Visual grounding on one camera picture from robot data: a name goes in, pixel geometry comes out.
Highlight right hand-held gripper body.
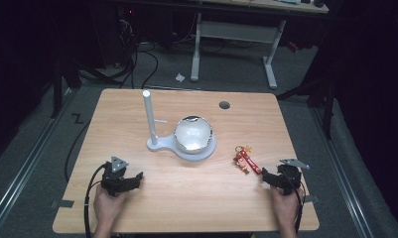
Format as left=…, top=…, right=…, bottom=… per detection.
left=276, top=158, right=311, bottom=196

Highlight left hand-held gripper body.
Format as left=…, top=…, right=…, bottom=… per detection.
left=100, top=155, right=130, bottom=196

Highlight red figure keychain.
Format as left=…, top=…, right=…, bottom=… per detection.
left=232, top=145, right=263, bottom=176

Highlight person's right hand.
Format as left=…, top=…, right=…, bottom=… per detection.
left=269, top=184, right=305, bottom=233

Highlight person's left hand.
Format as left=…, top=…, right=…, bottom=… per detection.
left=92, top=188, right=129, bottom=234

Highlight white pole stand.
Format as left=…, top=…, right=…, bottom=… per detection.
left=142, top=89, right=218, bottom=163

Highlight silver metal bowl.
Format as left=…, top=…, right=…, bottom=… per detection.
left=173, top=114, right=214, bottom=155

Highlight black metal stand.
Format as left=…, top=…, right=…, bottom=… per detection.
left=50, top=58, right=83, bottom=119
left=276, top=75, right=337, bottom=140

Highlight white-framed wooden desk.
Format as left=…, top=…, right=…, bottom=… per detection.
left=190, top=0, right=330, bottom=90

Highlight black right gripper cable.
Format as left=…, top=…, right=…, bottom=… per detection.
left=284, top=172, right=308, bottom=234

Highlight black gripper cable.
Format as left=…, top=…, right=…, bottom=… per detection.
left=284, top=172, right=308, bottom=234
left=83, top=162, right=109, bottom=238

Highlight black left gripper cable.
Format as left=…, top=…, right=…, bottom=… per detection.
left=83, top=162, right=109, bottom=238

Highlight thin black floor cable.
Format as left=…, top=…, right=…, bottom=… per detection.
left=64, top=120, right=91, bottom=182

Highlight metal floor rail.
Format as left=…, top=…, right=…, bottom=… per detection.
left=310, top=107, right=377, bottom=238
left=0, top=88, right=75, bottom=236

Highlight bundle of black floor cables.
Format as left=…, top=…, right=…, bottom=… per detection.
left=80, top=18, right=160, bottom=89

